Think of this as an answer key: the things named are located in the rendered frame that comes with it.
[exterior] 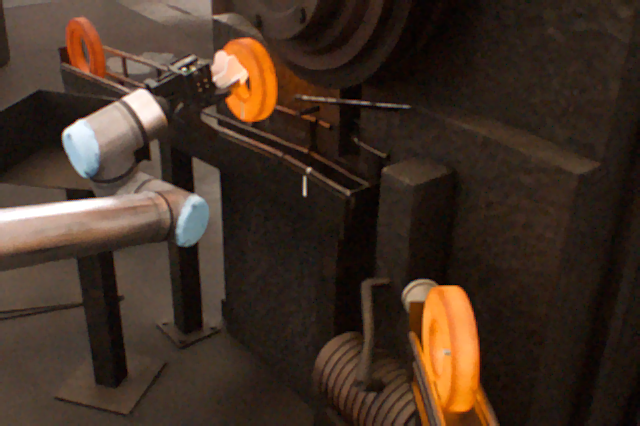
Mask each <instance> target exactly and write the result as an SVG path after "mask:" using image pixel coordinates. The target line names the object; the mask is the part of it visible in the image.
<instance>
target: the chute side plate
mask: <svg viewBox="0 0 640 426"><path fill-rule="evenodd" d="M60 72H61V78H62V83H64V89H65V92H69V90H68V87H69V88H70V89H72V90H73V91H74V92H76V93H78V94H86V96H94V97H101V98H109V99H116V100H121V99H123V98H124V97H127V96H129V95H127V94H124V92H122V91H119V90H117V89H114V88H112V87H110V86H107V85H104V84H102V83H99V82H97V81H94V80H92V79H90V78H87V77H85V76H82V75H79V74H77V73H75V72H74V71H72V70H70V69H67V68H65V67H62V66H60ZM165 134H166V135H168V136H169V141H170V147H173V148H175V149H177V150H179V151H181V152H183V153H185V154H187V155H189V156H191V157H193V158H197V159H199V160H201V161H203V162H205V163H207V164H209V165H211V167H213V168H215V169H217V170H219V171H222V172H224V173H226V174H228V175H230V176H232V177H234V178H237V179H239V180H241V181H243V182H245V183H248V184H250V185H252V186H254V187H256V188H258V189H260V190H262V191H264V192H266V194H268V195H270V196H272V197H275V198H278V199H280V200H282V201H283V202H285V203H286V204H288V205H289V206H291V207H292V208H294V209H295V210H297V211H298V212H301V213H302V214H304V215H306V216H307V217H309V218H310V219H312V221H313V222H315V223H316V224H317V211H318V210H320V211H321V212H323V213H324V214H326V215H329V216H330V217H332V218H333V219H335V221H336V222H338V224H339V226H338V238H340V239H341V240H343V241H344V240H346V218H347V198H345V197H343V196H342V195H340V194H338V192H336V191H335V190H333V189H332V188H330V187H328V186H326V185H324V184H322V183H321V182H319V181H317V180H316V179H314V178H312V177H310V176H309V175H307V174H305V173H304V172H302V171H299V170H298V169H296V168H294V167H293V166H291V164H289V163H288V162H286V161H284V160H282V159H280V158H278V157H275V156H272V155H270V154H267V153H265V152H263V151H260V150H258V149H256V148H253V147H251V146H248V145H245V144H243V143H240V142H238V141H236V140H233V138H231V137H229V136H226V135H224V134H220V133H219V134H218V135H217V137H216V138H215V141H214V142H213V144H210V143H207V142H206V143H204V142H202V141H200V140H199V138H198V137H197V136H194V135H193V132H192V131H191V130H189V129H188V128H187V127H186V126H184V125H183V124H182V123H181V122H180V121H178V120H177V119H176V118H175V117H173V124H170V125H168V126H167V132H166V133H165ZM304 176H306V196H304Z"/></svg>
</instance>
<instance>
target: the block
mask: <svg viewBox="0 0 640 426"><path fill-rule="evenodd" d="M454 176H456V175H454V171H453V170H452V169H451V168H449V166H447V165H445V164H443V163H441V162H439V161H437V160H434V159H432V158H429V157H427V156H417V157H414V158H411V159H408V160H405V161H402V162H399V163H396V164H393V165H390V167H387V168H385V169H384V170H383V172H382V178H381V194H379V209H378V225H377V240H376V256H375V271H374V278H378V277H388V278H389V281H390V286H389V288H382V289H376V291H377V292H380V293H381V294H383V295H384V296H386V297H387V298H388V299H390V301H391V302H393V303H394V304H396V305H397V306H398V307H402V308H405V307H404V306H403V303H402V293H403V291H404V289H406V288H407V287H408V286H409V285H410V284H411V283H413V282H415V281H418V280H429V281H433V282H435V283H436V284H438V286H442V281H443V272H444V263H445V255H446V245H447V237H448V228H449V219H450V211H451V202H452V194H453V184H454Z"/></svg>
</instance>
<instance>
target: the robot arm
mask: <svg viewBox="0 0 640 426"><path fill-rule="evenodd" d="M183 58H186V59H184V60H182V61H180V62H178V61H179V60H181V59H183ZM176 62H178V63H177V64H173V63H176ZM202 64H203V62H201V61H200V60H198V57H196V56H194V55H192V56H191V55H190V53H188V54H186V55H184V56H182V57H180V58H178V59H176V60H173V61H171V62H170V63H168V64H166V67H167V70H168V74H166V75H164V76H163V77H161V78H159V79H157V80H155V81H153V80H151V79H147V80H145V81H143V84H144V86H145V89H146V90H144V89H138V90H137V91H135V93H133V94H131V95H129V96H127V97H124V98H123V99H121V100H119V101H117V102H115V103H113V104H112V105H110V106H108V107H106V108H103V109H101V110H99V111H98V112H96V113H94V114H92V115H90V116H88V117H86V118H84V120H81V119H79V121H77V122H76V123H75V124H74V125H73V126H71V127H69V128H68V129H66V130H65V132H64V134H63V142H64V147H65V150H66V152H67V154H68V155H69V159H70V161H71V163H72V164H73V166H74V167H75V170H76V171H77V172H78V173H79V174H81V175H82V176H83V177H86V178H87V177H88V179H89V181H90V184H91V186H92V188H93V191H94V193H95V196H96V199H90V200H82V201H72V202H63V203H54V204H45V205H35V206H27V207H17V208H9V209H0V272H6V271H11V270H16V269H22V268H27V267H32V265H37V264H43V263H48V262H54V261H60V260H65V259H70V258H75V257H81V256H86V255H91V254H96V253H102V252H107V251H113V250H118V249H123V248H129V247H134V246H135V245H139V244H144V243H156V242H162V241H167V240H172V241H175V242H177V244H178V245H184V246H189V245H192V244H193V243H196V242H197V241H198V240H199V239H200V238H201V236H202V235H203V233H204V231H205V229H206V227H207V224H208V223H207V222H208V218H209V208H208V205H207V203H206V201H205V200H203V199H202V198H200V197H198V196H197V195H196V194H190V192H187V191H185V190H183V189H180V188H178V187H176V186H173V185H171V184H168V183H165V182H163V181H161V180H158V179H156V178H154V177H152V176H149V175H147V174H144V173H142V172H140V171H139V168H138V165H137V162H136V159H135V156H134V153H133V152H134V151H136V150H138V149H140V148H141V147H143V146H145V145H146V144H149V143H151V142H152V140H154V139H156V138H158V137H159V136H161V135H163V134H165V133H166V132H167V126H168V125H170V124H173V117H175V118H176V119H177V120H178V121H180V122H181V123H182V124H183V125H184V126H186V127H187V128H188V129H189V130H191V131H192V132H193V135H194V136H197V137H198V138H199V140H200V141H202V142H204V143H206V142H207V143H210V144H213V142H214V141H215V138H216V137H217V135H218V134H219V133H218V132H216V131H215V128H214V127H213V126H211V124H209V123H207V122H205V121H203V120H202V119H201V118H200V117H199V116H197V115H195V113H194V111H198V110H204V109H206V108H208V107H211V106H213V105H216V104H217V103H219V102H221V101H224V100H226V99H228V98H229V97H231V96H232V95H233V94H234V93H235V92H236V91H237V90H238V89H239V88H240V86H241V84H242V83H243V82H244V80H245V79H246V77H247V76H249V74H247V72H246V70H245V69H244V68H243V67H242V66H241V65H239V63H238V60H237V59H236V57H235V56H233V55H231V56H228V55H227V53H226V52H225V51H219V52H217V53H216V54H215V59H214V65H213V67H212V68H211V67H210V64H209V62H206V64H205V65H202ZM215 89H216V90H215Z"/></svg>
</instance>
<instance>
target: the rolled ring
mask: <svg viewBox="0 0 640 426"><path fill-rule="evenodd" d="M81 36H82V37H83V39H84V41H85V44H86V47H88V51H89V56H90V67H89V65H88V63H87V61H86V59H85V58H84V55H83V52H82V45H81ZM66 39H67V44H68V51H69V55H70V59H71V62H72V65H73V66H74V67H76V68H79V69H81V70H84V71H87V73H90V74H92V75H94V76H97V77H99V78H102V79H104V75H105V59H104V53H103V48H102V44H101V41H100V38H99V35H98V33H97V31H96V29H95V28H94V25H93V24H92V22H91V21H90V20H88V19H86V18H84V17H80V18H74V19H71V20H70V21H69V23H67V27H66Z"/></svg>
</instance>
